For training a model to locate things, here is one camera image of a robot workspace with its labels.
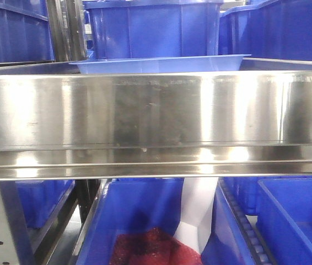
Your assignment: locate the red mesh cloth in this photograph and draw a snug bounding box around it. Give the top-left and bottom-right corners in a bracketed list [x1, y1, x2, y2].
[109, 227, 202, 265]

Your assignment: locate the blue bin upper centre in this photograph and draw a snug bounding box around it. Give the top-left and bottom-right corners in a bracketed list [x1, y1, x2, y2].
[84, 1, 223, 59]

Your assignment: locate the blue bin upper left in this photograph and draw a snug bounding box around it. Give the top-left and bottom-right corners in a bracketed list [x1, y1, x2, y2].
[0, 1, 54, 63]

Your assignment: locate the blue bin lower right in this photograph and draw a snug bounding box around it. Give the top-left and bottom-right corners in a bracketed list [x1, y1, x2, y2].
[257, 178, 312, 264]

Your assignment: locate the stainless steel shelf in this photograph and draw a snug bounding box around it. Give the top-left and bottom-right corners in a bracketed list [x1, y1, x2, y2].
[0, 58, 312, 181]

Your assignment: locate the blue bin upper right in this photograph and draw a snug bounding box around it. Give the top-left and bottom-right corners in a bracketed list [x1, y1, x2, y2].
[218, 1, 312, 61]

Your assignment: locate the blue plastic tray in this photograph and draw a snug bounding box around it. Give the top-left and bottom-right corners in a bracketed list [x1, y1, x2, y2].
[70, 54, 249, 74]

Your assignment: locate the blue bin lower centre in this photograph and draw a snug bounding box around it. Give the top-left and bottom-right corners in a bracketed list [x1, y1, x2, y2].
[77, 178, 254, 264]

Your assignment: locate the blue bin lower left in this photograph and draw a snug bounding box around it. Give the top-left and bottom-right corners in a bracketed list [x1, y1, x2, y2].
[16, 180, 73, 229]

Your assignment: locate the blue bin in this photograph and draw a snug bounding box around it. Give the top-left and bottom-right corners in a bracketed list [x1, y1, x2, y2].
[218, 1, 312, 61]
[84, 1, 223, 59]
[0, 1, 54, 63]
[77, 178, 254, 264]
[16, 180, 73, 229]
[257, 178, 312, 264]

